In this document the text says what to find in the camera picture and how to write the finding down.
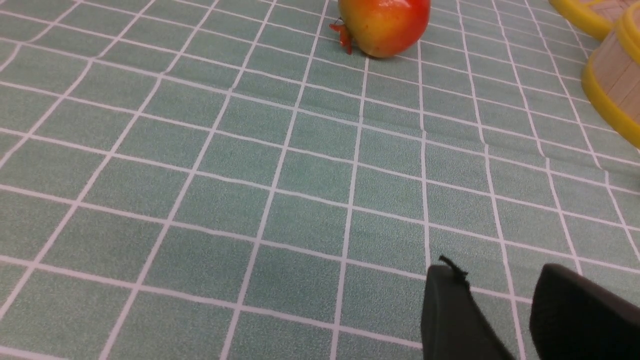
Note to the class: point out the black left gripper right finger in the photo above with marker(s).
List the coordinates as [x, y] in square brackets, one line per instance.
[574, 318]

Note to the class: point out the woven bamboo steamer lid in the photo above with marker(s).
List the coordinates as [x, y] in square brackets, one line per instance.
[595, 18]

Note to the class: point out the green checkered tablecloth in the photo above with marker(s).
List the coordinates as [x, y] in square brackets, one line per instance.
[219, 180]

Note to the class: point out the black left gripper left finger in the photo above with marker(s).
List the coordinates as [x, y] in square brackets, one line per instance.
[453, 327]

